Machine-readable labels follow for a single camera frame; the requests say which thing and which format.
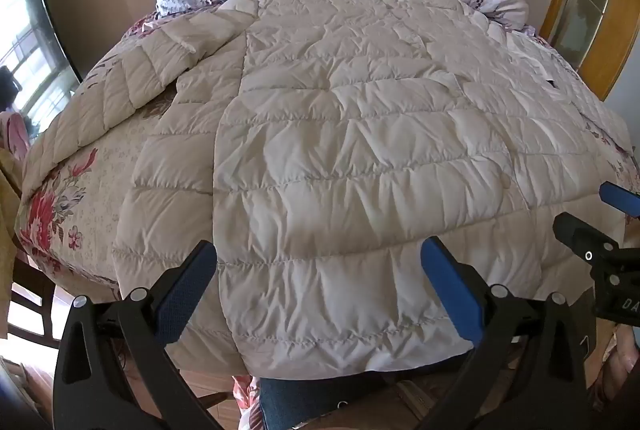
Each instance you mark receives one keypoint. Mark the beige quilted down jacket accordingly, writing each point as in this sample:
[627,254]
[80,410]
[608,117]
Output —
[350,160]

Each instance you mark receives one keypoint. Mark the dark wooden chair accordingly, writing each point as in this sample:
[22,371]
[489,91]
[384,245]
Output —
[32,305]

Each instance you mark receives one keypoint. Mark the pink cloth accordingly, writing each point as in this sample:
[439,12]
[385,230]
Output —
[11,135]

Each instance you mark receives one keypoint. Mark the person's jeans leg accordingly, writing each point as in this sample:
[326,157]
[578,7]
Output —
[320,402]

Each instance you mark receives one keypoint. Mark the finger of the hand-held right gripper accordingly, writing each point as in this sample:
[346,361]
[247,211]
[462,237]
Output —
[580,232]
[620,198]

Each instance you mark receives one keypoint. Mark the floral bed sheet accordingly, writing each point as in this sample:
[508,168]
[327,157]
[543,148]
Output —
[95,205]

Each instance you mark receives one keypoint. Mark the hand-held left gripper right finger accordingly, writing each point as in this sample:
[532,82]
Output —
[450,290]

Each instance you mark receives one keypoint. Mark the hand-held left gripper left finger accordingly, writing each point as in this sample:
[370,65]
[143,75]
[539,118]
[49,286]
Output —
[187,295]

